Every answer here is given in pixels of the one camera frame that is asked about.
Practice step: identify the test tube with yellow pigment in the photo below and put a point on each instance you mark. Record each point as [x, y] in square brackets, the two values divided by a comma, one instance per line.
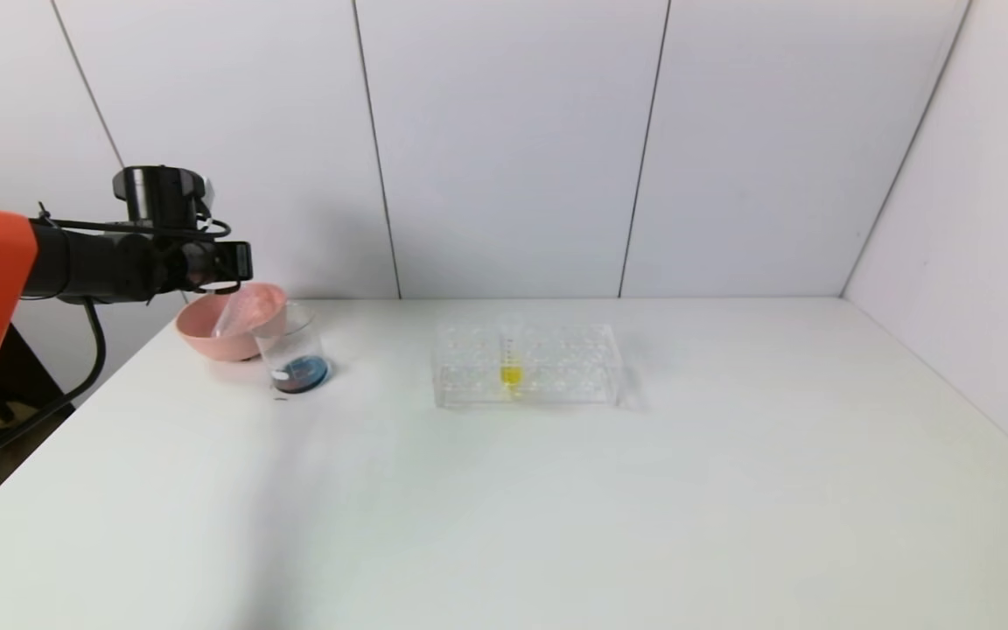
[511, 376]

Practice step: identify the clear acrylic test tube rack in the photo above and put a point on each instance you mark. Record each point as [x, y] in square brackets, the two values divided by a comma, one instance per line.
[556, 367]

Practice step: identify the clear glass beaker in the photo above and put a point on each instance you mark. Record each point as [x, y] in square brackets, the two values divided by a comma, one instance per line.
[298, 372]

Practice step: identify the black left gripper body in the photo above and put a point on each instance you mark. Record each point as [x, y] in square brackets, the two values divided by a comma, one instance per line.
[240, 259]

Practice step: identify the test tube with red pigment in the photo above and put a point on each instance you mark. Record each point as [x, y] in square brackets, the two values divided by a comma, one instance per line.
[266, 304]

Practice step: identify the pink bowl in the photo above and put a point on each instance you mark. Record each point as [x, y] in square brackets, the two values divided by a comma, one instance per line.
[202, 337]

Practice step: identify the test tube with blue pigment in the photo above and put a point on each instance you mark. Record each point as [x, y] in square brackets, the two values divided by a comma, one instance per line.
[228, 317]

